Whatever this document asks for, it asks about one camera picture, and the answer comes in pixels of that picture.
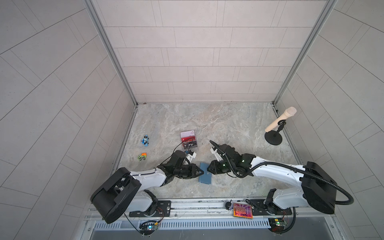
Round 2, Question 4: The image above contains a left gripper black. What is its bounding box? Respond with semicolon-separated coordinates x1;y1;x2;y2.
172;164;204;180

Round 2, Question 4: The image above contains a blue card holder wallet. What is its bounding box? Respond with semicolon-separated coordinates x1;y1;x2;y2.
199;163;212;185

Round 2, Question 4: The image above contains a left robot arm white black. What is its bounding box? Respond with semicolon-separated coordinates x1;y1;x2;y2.
90;150;204;224

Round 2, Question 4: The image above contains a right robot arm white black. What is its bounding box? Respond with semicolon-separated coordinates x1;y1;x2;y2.
207;141;354;215

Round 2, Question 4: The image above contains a pink orange patterned card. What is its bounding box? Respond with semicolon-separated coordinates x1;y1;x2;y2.
233;203;253;219

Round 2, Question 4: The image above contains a small black knob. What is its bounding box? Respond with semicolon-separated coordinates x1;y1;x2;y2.
225;200;233;211

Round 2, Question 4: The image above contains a green orange toy car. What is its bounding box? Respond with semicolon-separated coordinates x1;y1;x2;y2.
138;153;147;161

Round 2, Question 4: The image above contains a blue toy car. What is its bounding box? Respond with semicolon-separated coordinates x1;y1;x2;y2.
142;135;149;147

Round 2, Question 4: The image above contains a beige microphone on stand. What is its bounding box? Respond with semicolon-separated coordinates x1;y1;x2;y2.
264;107;297;146

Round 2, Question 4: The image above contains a left green circuit board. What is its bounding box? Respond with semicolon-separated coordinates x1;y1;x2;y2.
139;220;160;236

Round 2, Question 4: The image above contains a green circuit board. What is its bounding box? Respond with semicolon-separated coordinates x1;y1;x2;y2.
268;218;288;233
139;220;160;236

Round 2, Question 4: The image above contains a right green circuit board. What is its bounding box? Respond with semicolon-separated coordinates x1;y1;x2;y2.
268;218;288;233

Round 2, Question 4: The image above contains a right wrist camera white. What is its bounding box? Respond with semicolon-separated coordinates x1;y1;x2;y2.
210;147;222;161

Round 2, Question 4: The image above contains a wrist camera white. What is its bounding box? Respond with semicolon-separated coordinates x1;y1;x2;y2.
185;150;197;161
210;147;222;161

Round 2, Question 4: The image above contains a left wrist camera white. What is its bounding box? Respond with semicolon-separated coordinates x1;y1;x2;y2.
185;150;197;161

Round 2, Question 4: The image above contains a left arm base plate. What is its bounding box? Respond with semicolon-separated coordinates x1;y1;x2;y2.
129;201;172;218

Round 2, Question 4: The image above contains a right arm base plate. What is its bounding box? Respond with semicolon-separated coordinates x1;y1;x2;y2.
246;199;293;216

